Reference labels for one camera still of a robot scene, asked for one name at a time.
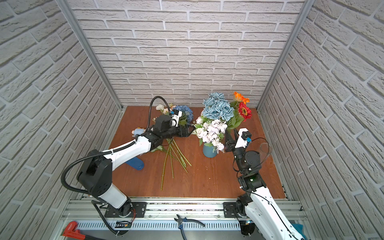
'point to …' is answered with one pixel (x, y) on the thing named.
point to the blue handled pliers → (181, 220)
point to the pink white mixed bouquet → (210, 131)
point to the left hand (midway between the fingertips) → (191, 125)
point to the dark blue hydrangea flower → (187, 111)
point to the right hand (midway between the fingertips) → (231, 129)
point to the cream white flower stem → (160, 107)
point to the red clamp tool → (70, 230)
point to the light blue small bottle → (138, 131)
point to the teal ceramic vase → (208, 151)
